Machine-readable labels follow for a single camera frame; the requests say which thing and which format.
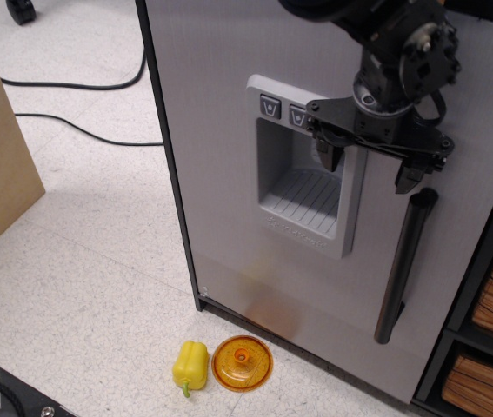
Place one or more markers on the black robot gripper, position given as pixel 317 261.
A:
pixel 336 124

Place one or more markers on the grey toy fridge door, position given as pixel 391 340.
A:
pixel 315 195

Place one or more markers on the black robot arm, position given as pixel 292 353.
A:
pixel 409 54

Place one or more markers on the dark grey fridge cabinet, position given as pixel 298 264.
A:
pixel 481 282

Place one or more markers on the orange translucent plastic lid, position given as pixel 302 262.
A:
pixel 242 363

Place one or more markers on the lower wicker basket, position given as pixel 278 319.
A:
pixel 469 385

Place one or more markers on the yellow toy bell pepper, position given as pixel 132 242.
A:
pixel 190 370

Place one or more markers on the black caster wheel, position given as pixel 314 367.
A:
pixel 21 11

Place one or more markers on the black fridge door handle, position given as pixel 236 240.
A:
pixel 418 210

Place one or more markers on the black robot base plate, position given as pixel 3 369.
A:
pixel 32 401

